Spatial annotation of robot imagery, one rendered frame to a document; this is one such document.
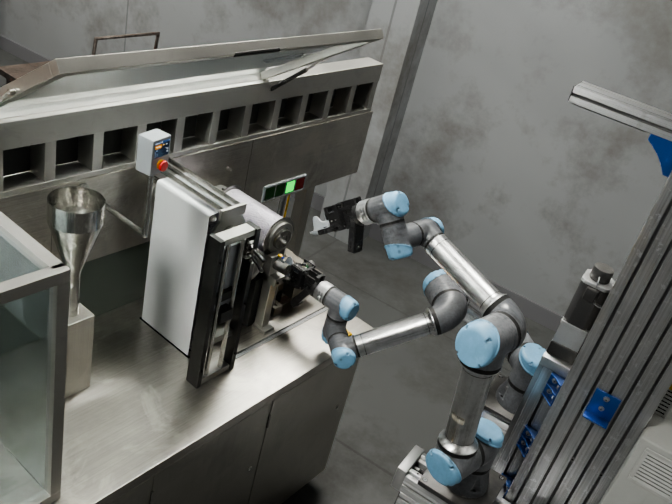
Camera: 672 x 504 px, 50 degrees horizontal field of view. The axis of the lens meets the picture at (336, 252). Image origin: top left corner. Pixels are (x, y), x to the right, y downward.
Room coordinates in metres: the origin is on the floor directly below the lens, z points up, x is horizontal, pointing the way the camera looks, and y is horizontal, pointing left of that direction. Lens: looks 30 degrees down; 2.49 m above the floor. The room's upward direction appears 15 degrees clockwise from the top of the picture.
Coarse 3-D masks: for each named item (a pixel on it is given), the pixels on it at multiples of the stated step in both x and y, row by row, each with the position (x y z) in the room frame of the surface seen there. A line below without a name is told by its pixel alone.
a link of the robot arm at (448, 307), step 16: (448, 304) 2.01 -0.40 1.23; (464, 304) 2.04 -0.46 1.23; (400, 320) 1.98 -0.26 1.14; (416, 320) 1.97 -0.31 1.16; (432, 320) 1.96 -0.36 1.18; (448, 320) 1.97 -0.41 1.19; (336, 336) 1.93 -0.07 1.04; (352, 336) 1.93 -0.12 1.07; (368, 336) 1.92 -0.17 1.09; (384, 336) 1.92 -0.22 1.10; (400, 336) 1.93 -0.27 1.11; (416, 336) 1.94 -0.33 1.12; (336, 352) 1.86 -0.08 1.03; (352, 352) 1.87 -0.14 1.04; (368, 352) 1.90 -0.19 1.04
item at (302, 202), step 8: (296, 192) 3.05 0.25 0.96; (304, 192) 3.03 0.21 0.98; (312, 192) 3.07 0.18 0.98; (296, 200) 3.05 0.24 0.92; (304, 200) 3.03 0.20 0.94; (296, 208) 3.04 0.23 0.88; (304, 208) 3.04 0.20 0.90; (296, 216) 3.04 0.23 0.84; (304, 216) 3.05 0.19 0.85; (296, 224) 3.03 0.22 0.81; (304, 224) 3.06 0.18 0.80; (296, 232) 3.03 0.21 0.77; (296, 240) 3.03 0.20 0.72; (288, 248) 3.04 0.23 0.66; (296, 248) 3.05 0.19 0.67
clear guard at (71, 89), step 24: (312, 48) 2.10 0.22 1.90; (336, 48) 2.27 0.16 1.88; (120, 72) 1.56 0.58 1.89; (144, 72) 1.66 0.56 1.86; (168, 72) 1.77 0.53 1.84; (192, 72) 1.89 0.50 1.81; (216, 72) 2.02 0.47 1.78; (240, 72) 2.18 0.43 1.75; (264, 72) 2.36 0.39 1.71; (24, 96) 1.50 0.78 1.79; (48, 96) 1.60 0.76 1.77; (72, 96) 1.70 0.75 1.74; (96, 96) 1.81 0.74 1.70; (120, 96) 1.95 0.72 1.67
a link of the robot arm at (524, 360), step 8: (528, 344) 2.17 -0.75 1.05; (536, 344) 2.18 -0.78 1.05; (512, 352) 2.17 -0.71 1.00; (520, 352) 2.13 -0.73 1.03; (528, 352) 2.13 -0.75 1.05; (536, 352) 2.14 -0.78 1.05; (544, 352) 2.15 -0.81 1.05; (512, 360) 2.15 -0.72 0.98; (520, 360) 2.11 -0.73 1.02; (528, 360) 2.09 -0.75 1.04; (536, 360) 2.10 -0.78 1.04; (512, 368) 2.14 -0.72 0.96; (520, 368) 2.10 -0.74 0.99; (528, 368) 2.08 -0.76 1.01; (536, 368) 2.08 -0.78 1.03; (512, 376) 2.11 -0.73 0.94; (520, 376) 2.09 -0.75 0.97; (528, 376) 2.08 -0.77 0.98; (520, 384) 2.08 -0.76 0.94; (528, 384) 2.07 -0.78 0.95
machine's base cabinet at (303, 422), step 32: (320, 384) 2.04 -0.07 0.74; (256, 416) 1.74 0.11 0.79; (288, 416) 1.90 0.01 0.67; (320, 416) 2.10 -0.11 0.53; (224, 448) 1.63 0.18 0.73; (256, 448) 1.78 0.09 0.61; (288, 448) 1.95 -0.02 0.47; (320, 448) 2.16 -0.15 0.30; (160, 480) 1.41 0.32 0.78; (192, 480) 1.53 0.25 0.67; (224, 480) 1.66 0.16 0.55; (256, 480) 1.82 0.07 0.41; (288, 480) 2.01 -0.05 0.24
